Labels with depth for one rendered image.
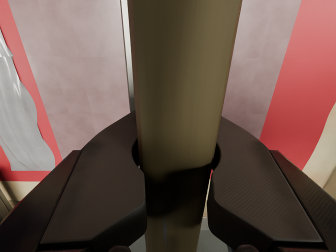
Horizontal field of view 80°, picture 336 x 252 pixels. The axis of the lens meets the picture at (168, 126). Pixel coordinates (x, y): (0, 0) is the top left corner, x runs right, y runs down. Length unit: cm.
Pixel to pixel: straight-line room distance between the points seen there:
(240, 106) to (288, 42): 9
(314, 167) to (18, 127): 45
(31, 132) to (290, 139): 37
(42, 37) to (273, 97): 29
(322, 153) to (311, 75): 14
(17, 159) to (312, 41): 43
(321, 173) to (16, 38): 47
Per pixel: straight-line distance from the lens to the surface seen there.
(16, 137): 36
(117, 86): 27
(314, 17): 29
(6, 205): 44
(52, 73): 29
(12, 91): 32
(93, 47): 26
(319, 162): 41
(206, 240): 253
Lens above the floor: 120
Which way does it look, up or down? 58 degrees down
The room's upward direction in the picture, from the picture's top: 179 degrees clockwise
